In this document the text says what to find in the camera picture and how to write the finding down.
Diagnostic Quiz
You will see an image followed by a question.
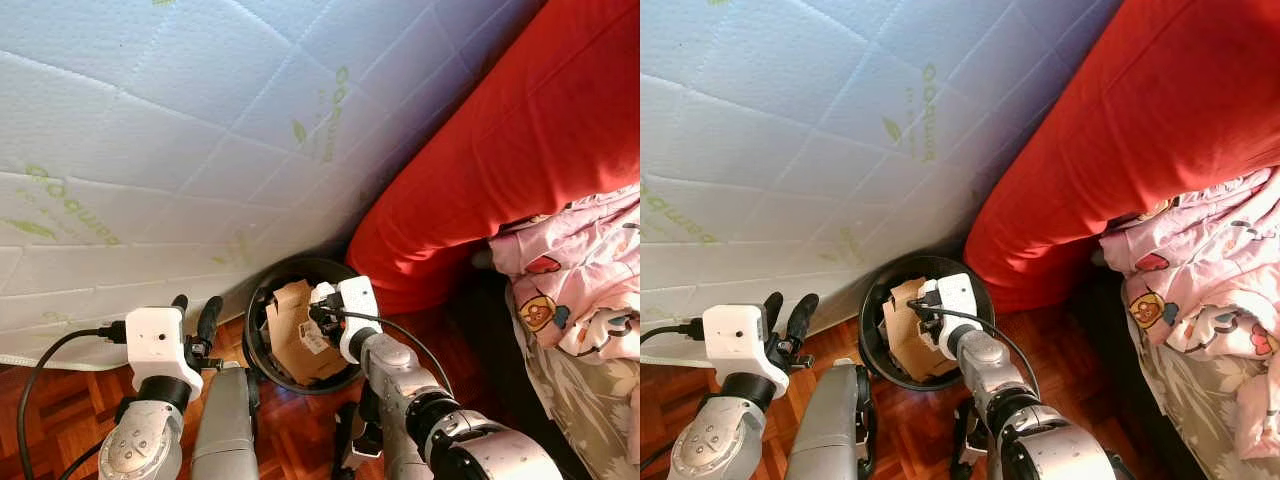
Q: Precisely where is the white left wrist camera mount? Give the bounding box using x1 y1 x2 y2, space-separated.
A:
125 307 204 391
702 303 791 399

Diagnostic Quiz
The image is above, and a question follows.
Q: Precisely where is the pink cartoon print quilt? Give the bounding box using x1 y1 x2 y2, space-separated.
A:
487 185 641 361
1098 168 1280 461

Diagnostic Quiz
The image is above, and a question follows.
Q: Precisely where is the black round waste bin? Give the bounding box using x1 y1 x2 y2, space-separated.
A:
243 257 369 396
858 255 996 393

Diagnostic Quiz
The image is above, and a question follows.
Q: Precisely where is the silver right robot leg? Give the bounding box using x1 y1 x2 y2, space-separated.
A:
950 395 1006 480
335 385 431 480

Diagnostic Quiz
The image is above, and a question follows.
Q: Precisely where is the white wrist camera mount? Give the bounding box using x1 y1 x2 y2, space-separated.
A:
702 303 791 399
125 307 204 391
335 276 383 363
935 273 981 359

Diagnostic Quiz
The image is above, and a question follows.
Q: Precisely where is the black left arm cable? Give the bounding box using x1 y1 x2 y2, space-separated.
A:
640 318 706 346
17 320 129 480

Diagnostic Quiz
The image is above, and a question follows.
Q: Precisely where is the large red cushion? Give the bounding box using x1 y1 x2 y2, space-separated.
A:
963 0 1280 316
345 0 641 316

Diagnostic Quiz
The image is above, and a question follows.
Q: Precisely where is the silver robot leg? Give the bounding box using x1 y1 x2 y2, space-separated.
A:
335 385 431 480
190 365 261 480
950 395 1006 480
785 362 879 480

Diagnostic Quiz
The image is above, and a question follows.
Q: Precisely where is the brown paper bag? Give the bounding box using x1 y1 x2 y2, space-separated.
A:
262 280 351 386
880 278 956 383

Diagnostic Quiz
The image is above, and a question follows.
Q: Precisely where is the silver left robot leg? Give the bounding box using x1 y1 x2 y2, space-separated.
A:
785 362 879 480
190 365 261 480

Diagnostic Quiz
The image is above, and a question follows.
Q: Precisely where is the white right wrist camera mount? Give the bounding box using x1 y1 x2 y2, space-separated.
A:
335 276 383 363
935 273 981 359

